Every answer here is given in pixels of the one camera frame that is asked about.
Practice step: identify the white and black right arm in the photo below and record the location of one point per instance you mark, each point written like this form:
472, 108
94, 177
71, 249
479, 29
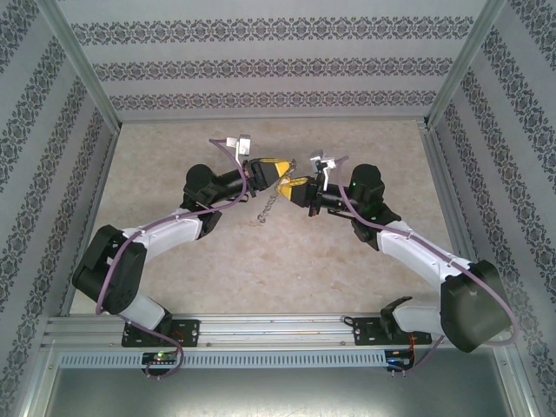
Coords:
408, 247

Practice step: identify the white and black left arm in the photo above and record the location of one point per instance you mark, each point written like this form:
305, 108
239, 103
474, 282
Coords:
165, 230

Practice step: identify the grey metal sheet panel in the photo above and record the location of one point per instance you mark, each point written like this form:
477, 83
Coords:
278, 395

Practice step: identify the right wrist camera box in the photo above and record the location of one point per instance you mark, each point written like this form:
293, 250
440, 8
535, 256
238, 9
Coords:
323, 163

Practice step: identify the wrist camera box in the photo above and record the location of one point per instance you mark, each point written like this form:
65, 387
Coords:
244, 145
323, 163

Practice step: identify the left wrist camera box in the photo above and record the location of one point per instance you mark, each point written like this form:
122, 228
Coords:
244, 145

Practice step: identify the aluminium frame rail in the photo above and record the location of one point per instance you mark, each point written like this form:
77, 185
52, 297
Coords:
269, 118

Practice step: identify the aluminium mounting rail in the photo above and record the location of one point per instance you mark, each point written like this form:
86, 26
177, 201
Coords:
278, 330

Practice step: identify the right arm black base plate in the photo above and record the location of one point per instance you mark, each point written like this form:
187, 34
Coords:
362, 334

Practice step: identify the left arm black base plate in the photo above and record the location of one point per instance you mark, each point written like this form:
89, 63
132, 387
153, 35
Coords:
191, 332

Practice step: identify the aluminium frame post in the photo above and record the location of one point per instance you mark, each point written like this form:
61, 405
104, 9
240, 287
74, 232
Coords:
81, 65
460, 65

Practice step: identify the aluminium frame bar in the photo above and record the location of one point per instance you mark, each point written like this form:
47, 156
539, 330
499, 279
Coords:
31, 399
531, 412

